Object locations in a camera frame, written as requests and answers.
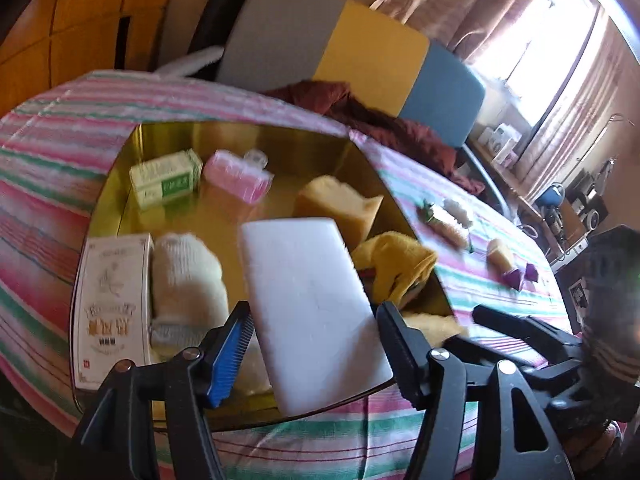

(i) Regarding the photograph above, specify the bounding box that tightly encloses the black chair back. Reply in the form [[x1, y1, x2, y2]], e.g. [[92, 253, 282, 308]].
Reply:
[[187, 0, 266, 56]]

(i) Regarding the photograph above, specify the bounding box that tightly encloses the white rolled towel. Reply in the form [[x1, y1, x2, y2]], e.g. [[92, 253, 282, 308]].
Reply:
[[149, 232, 231, 361]]

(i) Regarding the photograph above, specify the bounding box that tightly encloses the wooden cabinet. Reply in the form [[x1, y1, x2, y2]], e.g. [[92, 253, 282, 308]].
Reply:
[[0, 0, 186, 118]]

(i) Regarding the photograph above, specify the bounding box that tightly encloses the large yellow sponge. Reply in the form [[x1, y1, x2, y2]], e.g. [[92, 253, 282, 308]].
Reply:
[[292, 175, 385, 251]]

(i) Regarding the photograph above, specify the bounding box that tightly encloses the black electronic device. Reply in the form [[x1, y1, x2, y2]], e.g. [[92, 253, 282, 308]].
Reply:
[[567, 170, 611, 233]]

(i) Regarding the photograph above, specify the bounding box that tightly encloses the white foam block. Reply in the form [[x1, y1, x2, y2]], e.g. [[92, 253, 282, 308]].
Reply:
[[239, 216, 396, 417]]

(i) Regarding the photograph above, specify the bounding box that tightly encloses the small yellow sponge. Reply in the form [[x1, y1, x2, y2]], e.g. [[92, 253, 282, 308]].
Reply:
[[486, 237, 516, 273]]

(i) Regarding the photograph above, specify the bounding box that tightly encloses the grey yellow blue chair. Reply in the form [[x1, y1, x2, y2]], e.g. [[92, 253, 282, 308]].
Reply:
[[155, 0, 511, 211]]

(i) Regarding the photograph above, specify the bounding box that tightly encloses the white printed box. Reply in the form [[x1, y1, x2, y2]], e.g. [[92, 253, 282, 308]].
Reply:
[[71, 232, 156, 393]]

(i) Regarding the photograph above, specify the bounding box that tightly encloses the maroon blanket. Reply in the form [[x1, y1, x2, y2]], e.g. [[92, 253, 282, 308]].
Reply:
[[262, 80, 486, 198]]

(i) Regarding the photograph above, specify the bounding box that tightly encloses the large gold box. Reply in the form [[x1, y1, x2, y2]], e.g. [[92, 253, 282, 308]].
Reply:
[[70, 120, 471, 431]]

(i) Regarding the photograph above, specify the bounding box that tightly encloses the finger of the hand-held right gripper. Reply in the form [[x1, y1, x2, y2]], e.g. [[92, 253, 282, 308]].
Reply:
[[445, 335, 551, 370], [472, 304, 583, 361]]

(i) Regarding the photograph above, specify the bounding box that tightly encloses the yellow cloth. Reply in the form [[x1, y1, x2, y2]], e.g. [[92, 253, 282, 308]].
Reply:
[[352, 230, 438, 306]]

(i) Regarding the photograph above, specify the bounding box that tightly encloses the wooden side desk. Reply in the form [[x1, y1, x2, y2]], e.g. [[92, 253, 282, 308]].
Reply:
[[465, 145, 591, 266]]

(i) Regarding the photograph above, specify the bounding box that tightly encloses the white carton on sill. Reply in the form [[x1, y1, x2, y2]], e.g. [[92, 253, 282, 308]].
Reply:
[[480, 125, 521, 166]]

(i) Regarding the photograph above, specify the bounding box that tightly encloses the pink bottle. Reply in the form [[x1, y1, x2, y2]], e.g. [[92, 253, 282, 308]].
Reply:
[[202, 149, 275, 205]]

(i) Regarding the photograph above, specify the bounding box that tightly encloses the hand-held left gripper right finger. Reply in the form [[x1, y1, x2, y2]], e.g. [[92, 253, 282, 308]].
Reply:
[[375, 301, 576, 480]]

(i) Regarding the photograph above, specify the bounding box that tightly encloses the green and white carton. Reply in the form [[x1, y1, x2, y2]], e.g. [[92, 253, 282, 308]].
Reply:
[[129, 149, 203, 211]]

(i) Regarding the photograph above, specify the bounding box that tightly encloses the pink curtain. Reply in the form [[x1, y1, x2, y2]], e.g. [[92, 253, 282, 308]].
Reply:
[[325, 0, 566, 61], [515, 5, 640, 201]]

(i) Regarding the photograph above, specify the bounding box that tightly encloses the striped tablecloth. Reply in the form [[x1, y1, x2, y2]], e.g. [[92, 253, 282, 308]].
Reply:
[[0, 70, 576, 480]]

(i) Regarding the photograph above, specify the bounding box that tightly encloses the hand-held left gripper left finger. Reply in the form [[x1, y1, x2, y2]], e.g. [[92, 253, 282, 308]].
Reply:
[[70, 300, 256, 480]]

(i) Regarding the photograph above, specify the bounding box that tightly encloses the green edged rice cracker packet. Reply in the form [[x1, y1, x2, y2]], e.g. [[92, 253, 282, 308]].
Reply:
[[419, 200, 473, 252]]

